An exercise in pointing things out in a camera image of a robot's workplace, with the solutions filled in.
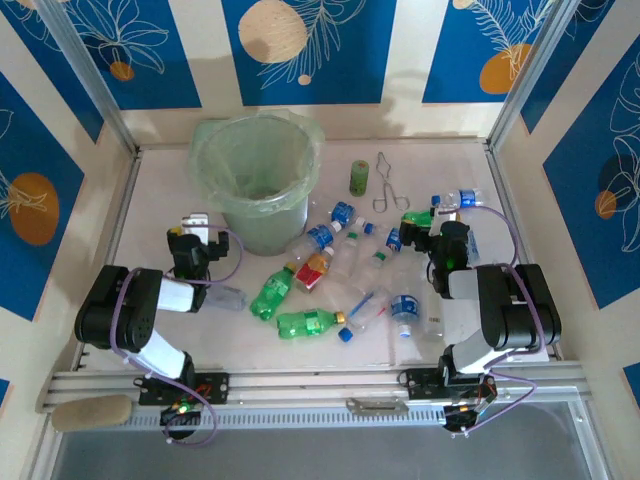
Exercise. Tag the green plastic bottle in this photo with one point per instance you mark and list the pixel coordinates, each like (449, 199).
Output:
(417, 218)

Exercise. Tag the Pepsi label clear bottle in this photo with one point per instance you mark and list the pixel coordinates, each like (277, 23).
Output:
(394, 240)

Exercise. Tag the blue-label bottle blue cap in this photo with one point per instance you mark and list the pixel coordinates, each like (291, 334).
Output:
(467, 197)
(342, 212)

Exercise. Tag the grey mesh waste bin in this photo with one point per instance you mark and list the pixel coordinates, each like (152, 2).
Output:
(265, 230)

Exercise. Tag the clear square bottle printed label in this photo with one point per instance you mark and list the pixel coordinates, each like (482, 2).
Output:
(432, 315)

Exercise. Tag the blue-label bottle white cap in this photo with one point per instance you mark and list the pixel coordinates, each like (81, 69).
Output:
(405, 307)
(321, 237)

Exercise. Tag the green bottle yellow cap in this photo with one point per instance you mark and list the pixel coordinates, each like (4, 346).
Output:
(305, 322)

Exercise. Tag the arm base controller board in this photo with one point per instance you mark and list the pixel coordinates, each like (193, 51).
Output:
(180, 415)
(465, 415)

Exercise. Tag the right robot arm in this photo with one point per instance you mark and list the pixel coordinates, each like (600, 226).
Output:
(520, 310)

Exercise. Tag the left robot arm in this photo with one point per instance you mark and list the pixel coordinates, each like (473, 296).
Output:
(120, 310)

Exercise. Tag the clear bottle blue-white label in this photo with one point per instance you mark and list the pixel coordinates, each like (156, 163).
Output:
(473, 250)

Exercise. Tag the clear plastic bottle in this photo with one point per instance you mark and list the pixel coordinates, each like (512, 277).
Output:
(227, 299)

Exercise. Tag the small green can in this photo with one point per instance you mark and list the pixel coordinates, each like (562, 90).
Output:
(359, 180)

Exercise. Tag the crushed clear bottle blue cap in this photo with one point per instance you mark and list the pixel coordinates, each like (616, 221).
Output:
(365, 310)

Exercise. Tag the red-label orange drink bottle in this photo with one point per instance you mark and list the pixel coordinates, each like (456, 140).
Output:
(311, 272)

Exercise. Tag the beige foam block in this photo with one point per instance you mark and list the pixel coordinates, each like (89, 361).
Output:
(90, 412)

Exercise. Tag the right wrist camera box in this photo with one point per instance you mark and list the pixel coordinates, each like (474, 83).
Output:
(442, 215)

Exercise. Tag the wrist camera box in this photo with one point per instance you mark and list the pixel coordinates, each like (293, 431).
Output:
(442, 215)
(195, 225)

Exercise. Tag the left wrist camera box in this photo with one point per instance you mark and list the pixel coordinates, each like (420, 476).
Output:
(195, 225)

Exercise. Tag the aluminium side rail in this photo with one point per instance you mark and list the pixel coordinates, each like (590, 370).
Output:
(122, 200)
(507, 200)

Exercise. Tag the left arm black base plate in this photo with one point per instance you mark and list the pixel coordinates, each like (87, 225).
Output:
(220, 387)

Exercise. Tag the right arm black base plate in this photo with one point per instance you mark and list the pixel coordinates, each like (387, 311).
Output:
(420, 382)

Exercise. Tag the aluminium frame post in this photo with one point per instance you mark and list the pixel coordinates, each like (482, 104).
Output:
(526, 75)
(96, 85)

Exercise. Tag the aluminium table rail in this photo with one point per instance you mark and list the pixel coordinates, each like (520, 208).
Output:
(310, 382)

